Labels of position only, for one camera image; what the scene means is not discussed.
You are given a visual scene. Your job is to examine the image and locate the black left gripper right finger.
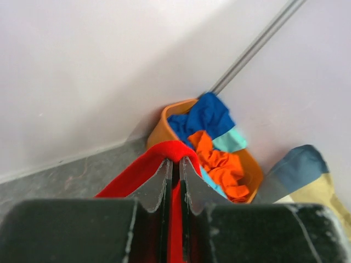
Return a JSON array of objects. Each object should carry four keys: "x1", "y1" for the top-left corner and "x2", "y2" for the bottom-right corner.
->
[{"x1": 179, "y1": 157, "x2": 350, "y2": 262}]

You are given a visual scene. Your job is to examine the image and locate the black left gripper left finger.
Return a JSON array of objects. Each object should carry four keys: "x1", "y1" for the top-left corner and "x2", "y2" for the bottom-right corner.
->
[{"x1": 1, "y1": 159, "x2": 173, "y2": 262}]

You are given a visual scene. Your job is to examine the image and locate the red t shirt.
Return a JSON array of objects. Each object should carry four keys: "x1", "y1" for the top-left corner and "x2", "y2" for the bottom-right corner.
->
[{"x1": 96, "y1": 140, "x2": 201, "y2": 263}]

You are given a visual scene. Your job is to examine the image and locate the orange t shirt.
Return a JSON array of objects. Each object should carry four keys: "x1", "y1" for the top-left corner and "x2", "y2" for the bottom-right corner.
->
[{"x1": 188, "y1": 130, "x2": 250, "y2": 203}]

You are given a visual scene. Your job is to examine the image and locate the orange plastic laundry basket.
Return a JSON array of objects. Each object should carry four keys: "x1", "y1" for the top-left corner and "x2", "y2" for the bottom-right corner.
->
[{"x1": 146, "y1": 99, "x2": 263, "y2": 203}]

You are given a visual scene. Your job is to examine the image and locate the blue and beige checked pillow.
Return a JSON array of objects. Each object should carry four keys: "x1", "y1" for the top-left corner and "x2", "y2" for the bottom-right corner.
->
[{"x1": 252, "y1": 145, "x2": 350, "y2": 238}]

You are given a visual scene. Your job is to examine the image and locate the blue and teal t shirt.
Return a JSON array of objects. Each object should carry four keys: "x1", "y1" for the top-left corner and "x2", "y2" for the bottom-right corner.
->
[{"x1": 166, "y1": 92, "x2": 248, "y2": 197}]

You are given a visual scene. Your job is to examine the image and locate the right aluminium corner post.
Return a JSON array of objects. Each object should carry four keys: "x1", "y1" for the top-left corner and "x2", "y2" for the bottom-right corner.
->
[{"x1": 210, "y1": 0, "x2": 306, "y2": 95}]

